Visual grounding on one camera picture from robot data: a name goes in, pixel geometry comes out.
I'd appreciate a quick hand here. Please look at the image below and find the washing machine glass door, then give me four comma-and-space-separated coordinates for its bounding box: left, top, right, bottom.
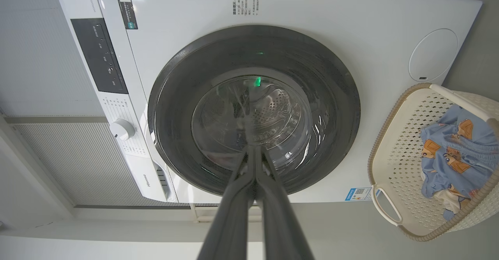
147, 24, 361, 197

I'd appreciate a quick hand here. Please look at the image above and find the blue energy label sticker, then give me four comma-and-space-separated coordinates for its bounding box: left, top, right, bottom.
345, 187, 380, 201

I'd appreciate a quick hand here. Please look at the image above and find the white front-load washing machine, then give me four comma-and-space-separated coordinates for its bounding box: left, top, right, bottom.
57, 0, 483, 205

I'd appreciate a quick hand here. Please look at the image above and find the cream perforated laundry basket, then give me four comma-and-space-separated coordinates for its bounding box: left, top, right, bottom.
368, 83, 499, 242

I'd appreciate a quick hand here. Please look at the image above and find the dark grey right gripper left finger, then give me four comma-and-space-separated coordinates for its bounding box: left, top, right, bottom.
197, 145, 257, 260

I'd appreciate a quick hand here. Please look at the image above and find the white detergent drawer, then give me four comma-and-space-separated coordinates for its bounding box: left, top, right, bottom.
125, 151, 178, 203

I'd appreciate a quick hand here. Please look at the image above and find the black washer display panel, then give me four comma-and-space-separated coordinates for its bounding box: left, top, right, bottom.
71, 18, 129, 95

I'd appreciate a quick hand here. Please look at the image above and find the black info sticker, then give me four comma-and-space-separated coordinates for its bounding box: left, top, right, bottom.
116, 0, 138, 30

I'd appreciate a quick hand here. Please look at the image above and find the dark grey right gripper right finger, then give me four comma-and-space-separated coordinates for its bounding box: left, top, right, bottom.
255, 146, 315, 260

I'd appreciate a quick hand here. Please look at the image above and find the cream white garment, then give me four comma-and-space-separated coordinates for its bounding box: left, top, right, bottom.
433, 188, 474, 214

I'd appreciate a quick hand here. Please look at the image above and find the round white filter cover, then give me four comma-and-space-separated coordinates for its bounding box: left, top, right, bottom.
408, 28, 458, 82

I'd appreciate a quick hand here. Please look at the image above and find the white washer control knob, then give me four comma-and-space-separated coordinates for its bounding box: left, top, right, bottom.
109, 119, 136, 141

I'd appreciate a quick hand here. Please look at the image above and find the blue cartoon print garment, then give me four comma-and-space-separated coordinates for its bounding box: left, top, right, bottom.
419, 105, 499, 221

